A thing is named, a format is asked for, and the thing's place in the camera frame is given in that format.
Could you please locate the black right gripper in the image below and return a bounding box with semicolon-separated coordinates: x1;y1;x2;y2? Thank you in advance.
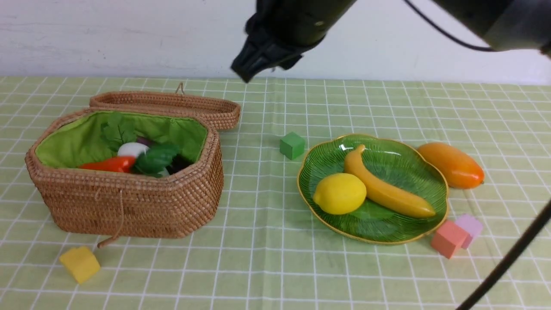
230;0;355;83

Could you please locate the purple plastic eggplant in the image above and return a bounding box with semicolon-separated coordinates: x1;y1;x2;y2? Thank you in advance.
134;136;193;177

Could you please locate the yellow plastic lemon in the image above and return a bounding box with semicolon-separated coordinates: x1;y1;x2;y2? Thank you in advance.
313;173;367;215

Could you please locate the orange plastic carrot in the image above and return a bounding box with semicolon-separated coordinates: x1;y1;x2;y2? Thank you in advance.
79;148;179;178

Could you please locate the white plastic radish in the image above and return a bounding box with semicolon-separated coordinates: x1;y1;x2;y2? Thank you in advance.
100;112;149;159

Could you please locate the yellow plastic banana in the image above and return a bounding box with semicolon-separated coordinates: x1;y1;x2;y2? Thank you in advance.
344;145;436;219

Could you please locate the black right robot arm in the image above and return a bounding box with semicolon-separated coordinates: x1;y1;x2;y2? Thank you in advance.
231;0;551;83

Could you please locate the green foam cube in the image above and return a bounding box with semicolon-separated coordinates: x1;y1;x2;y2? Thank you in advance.
279;132;306;160

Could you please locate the green glass leaf plate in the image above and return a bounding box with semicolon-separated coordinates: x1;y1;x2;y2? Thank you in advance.
297;133;449;245

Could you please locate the green checkered tablecloth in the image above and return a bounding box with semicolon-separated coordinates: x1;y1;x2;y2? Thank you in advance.
0;77;551;310

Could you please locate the woven wicker basket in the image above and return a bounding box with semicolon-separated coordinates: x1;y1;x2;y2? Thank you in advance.
25;84;241;248

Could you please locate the orange plastic mango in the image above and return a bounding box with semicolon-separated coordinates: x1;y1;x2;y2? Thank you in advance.
417;142;485;189

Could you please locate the salmon foam cube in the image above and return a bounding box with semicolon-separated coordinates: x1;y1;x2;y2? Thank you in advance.
430;220;469;259

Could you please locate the pink foam cube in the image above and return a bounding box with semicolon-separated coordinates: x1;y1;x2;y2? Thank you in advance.
455;214;484;249

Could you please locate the yellow foam cube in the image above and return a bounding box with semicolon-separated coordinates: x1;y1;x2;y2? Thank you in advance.
59;246;101;284

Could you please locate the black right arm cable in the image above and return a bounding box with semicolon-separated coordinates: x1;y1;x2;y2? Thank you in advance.
402;0;551;310

